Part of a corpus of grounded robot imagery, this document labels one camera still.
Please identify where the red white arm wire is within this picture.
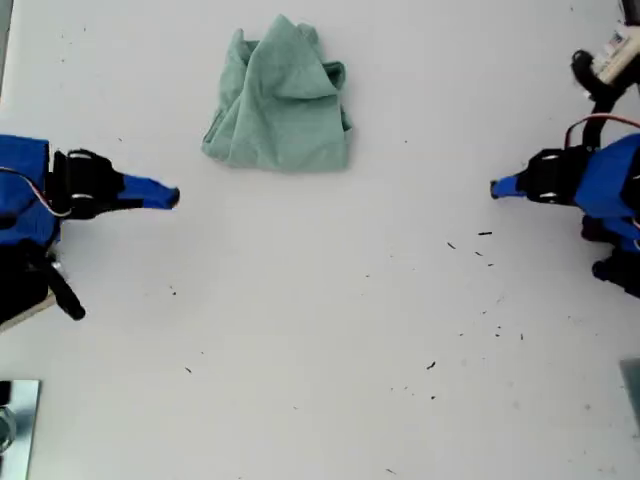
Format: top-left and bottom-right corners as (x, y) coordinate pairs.
(564, 113), (640, 149)
(0, 166), (72, 219)

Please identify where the green t-shirt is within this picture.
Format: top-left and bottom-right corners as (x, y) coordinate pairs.
(200, 13), (354, 175)

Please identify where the silver gripper camera box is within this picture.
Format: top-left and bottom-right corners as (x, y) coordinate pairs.
(594, 28), (640, 84)

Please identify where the large steel plate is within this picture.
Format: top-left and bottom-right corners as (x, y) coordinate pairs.
(0, 379), (42, 480)

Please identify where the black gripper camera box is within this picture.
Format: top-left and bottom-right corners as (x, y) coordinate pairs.
(0, 239), (57, 332)

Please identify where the black camera stalk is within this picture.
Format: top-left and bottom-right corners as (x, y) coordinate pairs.
(45, 259), (87, 322)
(571, 48), (632, 151)

